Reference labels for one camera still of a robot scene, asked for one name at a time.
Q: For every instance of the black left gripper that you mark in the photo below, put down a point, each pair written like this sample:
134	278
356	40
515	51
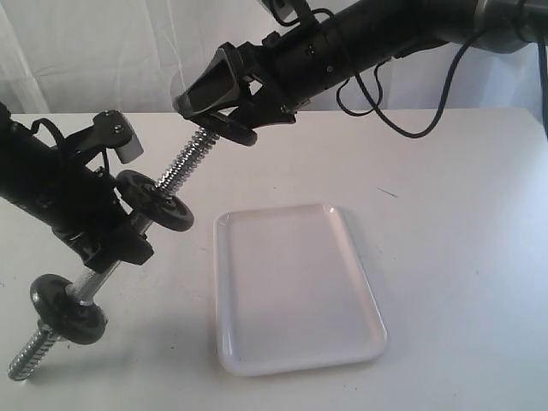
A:
82	210

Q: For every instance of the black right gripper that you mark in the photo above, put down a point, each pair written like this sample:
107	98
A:
290	69

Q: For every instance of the black weight plate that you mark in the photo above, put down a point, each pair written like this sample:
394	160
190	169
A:
231	130
80	324

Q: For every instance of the black weight plate end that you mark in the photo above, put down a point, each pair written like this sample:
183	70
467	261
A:
139	192

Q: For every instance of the chrome threaded dumbbell bar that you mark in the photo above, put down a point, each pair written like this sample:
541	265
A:
86	286

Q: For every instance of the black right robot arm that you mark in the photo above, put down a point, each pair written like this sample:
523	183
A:
249	86

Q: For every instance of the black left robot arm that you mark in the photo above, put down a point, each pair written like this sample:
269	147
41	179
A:
24	151

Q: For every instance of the white rectangular plastic tray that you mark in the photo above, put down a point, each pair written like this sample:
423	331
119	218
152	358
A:
291	293

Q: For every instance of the white backdrop curtain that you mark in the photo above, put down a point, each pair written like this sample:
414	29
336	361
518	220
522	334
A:
136	56

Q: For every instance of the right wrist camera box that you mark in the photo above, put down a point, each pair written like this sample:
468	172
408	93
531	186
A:
288	12

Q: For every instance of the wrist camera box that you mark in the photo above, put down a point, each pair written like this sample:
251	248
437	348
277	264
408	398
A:
111	130
288	12

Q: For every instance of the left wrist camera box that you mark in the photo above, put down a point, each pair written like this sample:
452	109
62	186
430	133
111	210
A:
111	130

